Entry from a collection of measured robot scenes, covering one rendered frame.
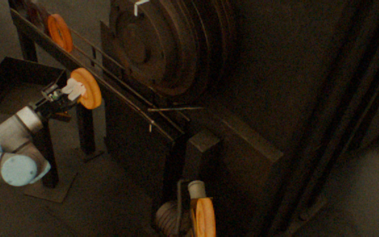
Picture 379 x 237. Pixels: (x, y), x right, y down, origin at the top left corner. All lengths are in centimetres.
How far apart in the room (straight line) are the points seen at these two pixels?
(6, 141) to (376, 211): 189
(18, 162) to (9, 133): 17
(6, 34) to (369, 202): 260
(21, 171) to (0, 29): 216
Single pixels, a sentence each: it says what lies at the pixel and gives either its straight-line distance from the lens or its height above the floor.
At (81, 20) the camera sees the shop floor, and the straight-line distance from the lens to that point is 347.
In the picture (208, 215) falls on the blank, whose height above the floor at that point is 78.
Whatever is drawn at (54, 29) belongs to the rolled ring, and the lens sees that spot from 221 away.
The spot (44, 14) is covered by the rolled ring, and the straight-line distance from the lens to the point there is 222.
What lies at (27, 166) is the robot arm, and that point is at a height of 85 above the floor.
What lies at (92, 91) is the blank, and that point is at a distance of 156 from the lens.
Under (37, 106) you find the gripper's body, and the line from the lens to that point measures 154.
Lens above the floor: 193
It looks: 45 degrees down
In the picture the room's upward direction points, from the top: 8 degrees clockwise
